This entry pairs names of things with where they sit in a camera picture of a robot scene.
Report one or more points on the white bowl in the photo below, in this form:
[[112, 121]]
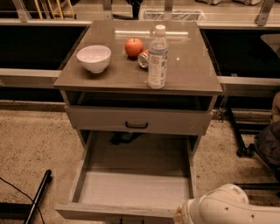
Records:
[[94, 58]]

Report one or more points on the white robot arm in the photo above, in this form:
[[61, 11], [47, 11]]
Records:
[[227, 204]]

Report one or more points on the clear plastic water bottle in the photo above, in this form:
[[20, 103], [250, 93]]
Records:
[[158, 51]]

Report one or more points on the grey top drawer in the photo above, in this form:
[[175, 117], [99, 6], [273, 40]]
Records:
[[159, 121]]

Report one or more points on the metal railing frame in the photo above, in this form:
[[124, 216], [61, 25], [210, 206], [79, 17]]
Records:
[[224, 17]]

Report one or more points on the silver soda can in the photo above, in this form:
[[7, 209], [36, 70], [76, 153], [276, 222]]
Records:
[[143, 59]]

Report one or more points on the black stand leg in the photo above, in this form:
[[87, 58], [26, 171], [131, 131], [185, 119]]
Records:
[[26, 212]]

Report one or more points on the grey drawer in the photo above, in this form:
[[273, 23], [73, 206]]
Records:
[[159, 121], [142, 182]]

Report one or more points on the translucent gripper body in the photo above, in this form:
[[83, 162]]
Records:
[[186, 212]]

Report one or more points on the black office chair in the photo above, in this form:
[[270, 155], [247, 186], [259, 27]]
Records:
[[266, 144]]

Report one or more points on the grey drawer cabinet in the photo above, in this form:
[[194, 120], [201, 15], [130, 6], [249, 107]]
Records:
[[191, 81]]

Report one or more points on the red apple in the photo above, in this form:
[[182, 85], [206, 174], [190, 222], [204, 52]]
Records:
[[133, 46]]

